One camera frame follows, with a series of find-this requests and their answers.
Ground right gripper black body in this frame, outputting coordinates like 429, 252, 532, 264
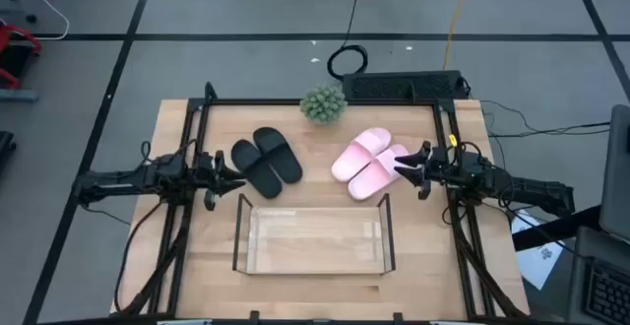
418, 139, 463, 202

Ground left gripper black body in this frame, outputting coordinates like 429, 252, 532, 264
192, 149, 233, 213

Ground black slide sandal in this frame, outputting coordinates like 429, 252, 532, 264
252, 126, 304, 185
230, 138, 284, 200

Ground pink slide sandal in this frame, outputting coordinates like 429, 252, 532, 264
346, 143, 412, 202
330, 127, 393, 184

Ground black perforated computer case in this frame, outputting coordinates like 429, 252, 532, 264
341, 69, 470, 104

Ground clear acrylic tray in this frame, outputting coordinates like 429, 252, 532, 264
231, 192, 397, 277

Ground green ball plant in pot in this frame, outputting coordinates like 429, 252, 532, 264
298, 84, 349, 126

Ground black beam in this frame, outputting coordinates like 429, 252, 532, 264
511, 205, 603, 253

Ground white paper sheet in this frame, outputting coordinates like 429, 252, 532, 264
511, 210, 567, 292

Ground grey desk unit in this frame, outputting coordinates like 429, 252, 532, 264
565, 226, 630, 325

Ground grey monitor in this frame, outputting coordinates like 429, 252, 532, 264
598, 103, 630, 245

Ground black keyboard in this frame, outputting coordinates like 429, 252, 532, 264
582, 259, 630, 324

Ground red metal cart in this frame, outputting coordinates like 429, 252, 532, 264
0, 23, 43, 91

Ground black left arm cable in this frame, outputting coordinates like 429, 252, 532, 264
139, 139, 199, 169

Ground black metal table frame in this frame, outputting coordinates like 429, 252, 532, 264
114, 81, 531, 324

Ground black floor cable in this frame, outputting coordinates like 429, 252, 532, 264
113, 198, 166, 314

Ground coiled black cable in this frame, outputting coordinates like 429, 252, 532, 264
326, 0, 370, 82

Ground thin black cables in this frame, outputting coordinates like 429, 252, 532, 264
478, 98, 612, 140

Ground yellow cable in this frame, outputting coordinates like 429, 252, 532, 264
441, 0, 476, 72

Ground white cable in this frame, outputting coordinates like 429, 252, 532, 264
24, 0, 72, 41

